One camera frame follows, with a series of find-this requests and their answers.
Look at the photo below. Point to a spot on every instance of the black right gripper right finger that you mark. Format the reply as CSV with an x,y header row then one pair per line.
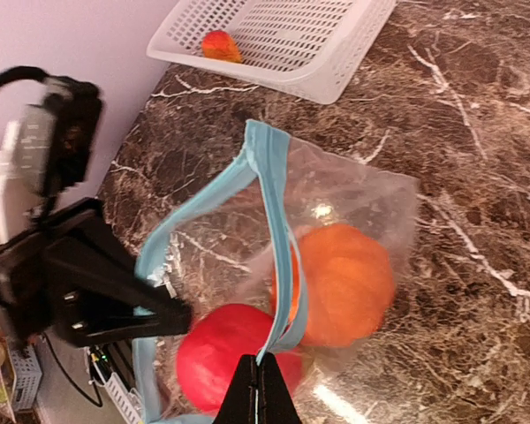
x,y
273,400

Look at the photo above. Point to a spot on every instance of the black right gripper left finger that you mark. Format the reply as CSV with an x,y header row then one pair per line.
x,y
239,405

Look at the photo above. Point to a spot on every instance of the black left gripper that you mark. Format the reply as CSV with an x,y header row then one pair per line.
x,y
72,274

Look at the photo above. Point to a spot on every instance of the pink toy fruit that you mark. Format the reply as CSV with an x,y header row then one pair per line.
x,y
209,354

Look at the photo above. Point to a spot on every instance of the orange toy pumpkin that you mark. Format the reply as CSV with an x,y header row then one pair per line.
x,y
350,284

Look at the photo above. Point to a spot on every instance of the clear zip bag blue zipper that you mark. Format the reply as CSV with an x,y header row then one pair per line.
x,y
234,242

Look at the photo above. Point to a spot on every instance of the red toy pepper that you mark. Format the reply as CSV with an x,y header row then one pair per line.
x,y
219,45

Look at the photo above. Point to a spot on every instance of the blue basket with toys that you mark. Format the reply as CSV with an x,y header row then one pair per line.
x,y
20,378

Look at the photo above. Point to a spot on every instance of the white perforated plastic basket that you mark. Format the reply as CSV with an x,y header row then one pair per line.
x,y
309,49

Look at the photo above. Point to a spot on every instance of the white slotted cable duct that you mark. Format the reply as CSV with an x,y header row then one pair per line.
x,y
126,401

